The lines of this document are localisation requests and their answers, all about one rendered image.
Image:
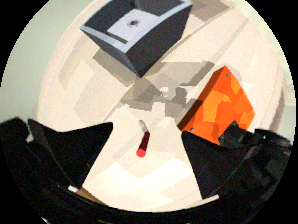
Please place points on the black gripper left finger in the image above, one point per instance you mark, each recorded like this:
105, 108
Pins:
74, 151

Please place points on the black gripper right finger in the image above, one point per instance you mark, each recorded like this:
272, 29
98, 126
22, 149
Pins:
213, 164

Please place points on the dark red peg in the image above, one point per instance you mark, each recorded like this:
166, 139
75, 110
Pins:
143, 147

